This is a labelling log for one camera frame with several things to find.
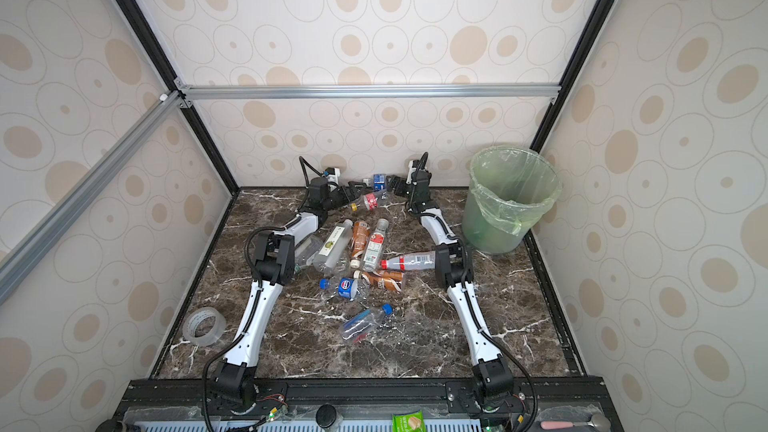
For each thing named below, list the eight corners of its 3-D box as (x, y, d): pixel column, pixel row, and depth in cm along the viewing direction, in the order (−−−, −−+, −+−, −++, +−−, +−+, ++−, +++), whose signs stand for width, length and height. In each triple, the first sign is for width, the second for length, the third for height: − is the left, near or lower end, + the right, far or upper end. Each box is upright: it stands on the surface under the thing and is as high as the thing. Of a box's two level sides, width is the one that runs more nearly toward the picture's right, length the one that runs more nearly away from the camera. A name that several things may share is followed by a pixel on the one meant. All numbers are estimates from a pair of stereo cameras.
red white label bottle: (363, 272, 98) (362, 263, 94) (378, 225, 111) (377, 215, 107) (375, 275, 98) (375, 266, 93) (388, 227, 110) (388, 217, 106)
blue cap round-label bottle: (320, 301, 91) (317, 294, 87) (323, 281, 96) (320, 273, 92) (368, 301, 91) (367, 294, 87) (369, 281, 96) (369, 273, 92)
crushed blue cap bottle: (349, 347, 83) (347, 342, 80) (340, 332, 86) (338, 327, 83) (394, 315, 89) (394, 309, 86) (384, 302, 92) (384, 296, 89)
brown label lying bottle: (353, 284, 94) (352, 277, 91) (357, 270, 97) (356, 264, 94) (401, 293, 92) (401, 287, 89) (403, 279, 95) (404, 273, 92)
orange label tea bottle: (351, 268, 97) (350, 262, 94) (355, 226, 108) (354, 220, 105) (368, 268, 97) (367, 262, 94) (370, 226, 108) (370, 220, 105)
